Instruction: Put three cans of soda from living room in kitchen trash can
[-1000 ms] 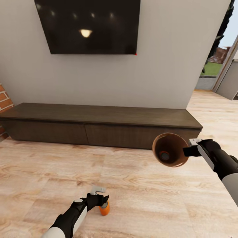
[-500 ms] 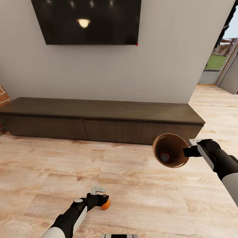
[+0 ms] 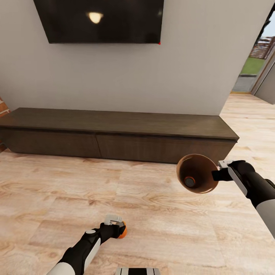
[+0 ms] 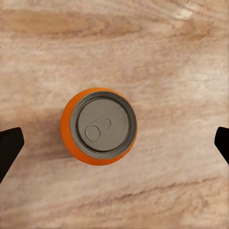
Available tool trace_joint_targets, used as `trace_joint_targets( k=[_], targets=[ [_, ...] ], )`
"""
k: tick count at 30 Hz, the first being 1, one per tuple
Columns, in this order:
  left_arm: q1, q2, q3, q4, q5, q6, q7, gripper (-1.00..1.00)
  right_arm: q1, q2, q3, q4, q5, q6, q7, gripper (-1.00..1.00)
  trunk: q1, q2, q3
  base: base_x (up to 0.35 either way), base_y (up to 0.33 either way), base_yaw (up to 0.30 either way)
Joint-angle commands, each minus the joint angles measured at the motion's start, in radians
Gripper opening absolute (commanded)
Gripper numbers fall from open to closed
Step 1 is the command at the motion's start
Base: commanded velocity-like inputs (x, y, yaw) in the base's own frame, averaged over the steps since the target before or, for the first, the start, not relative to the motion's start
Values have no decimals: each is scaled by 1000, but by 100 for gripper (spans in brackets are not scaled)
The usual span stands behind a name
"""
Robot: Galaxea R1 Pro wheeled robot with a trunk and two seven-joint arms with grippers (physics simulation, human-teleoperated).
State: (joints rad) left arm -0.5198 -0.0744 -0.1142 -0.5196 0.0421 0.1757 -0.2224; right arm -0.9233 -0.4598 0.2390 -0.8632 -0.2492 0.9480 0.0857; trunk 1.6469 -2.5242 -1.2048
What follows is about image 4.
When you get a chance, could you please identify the can of soda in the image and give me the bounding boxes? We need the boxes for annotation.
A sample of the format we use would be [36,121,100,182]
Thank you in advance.
[60,88,137,166]

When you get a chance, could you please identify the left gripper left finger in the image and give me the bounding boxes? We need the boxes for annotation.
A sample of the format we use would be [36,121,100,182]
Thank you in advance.
[0,127,24,183]

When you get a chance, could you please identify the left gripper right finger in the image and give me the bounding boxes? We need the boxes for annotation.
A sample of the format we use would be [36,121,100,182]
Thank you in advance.
[214,127,229,164]

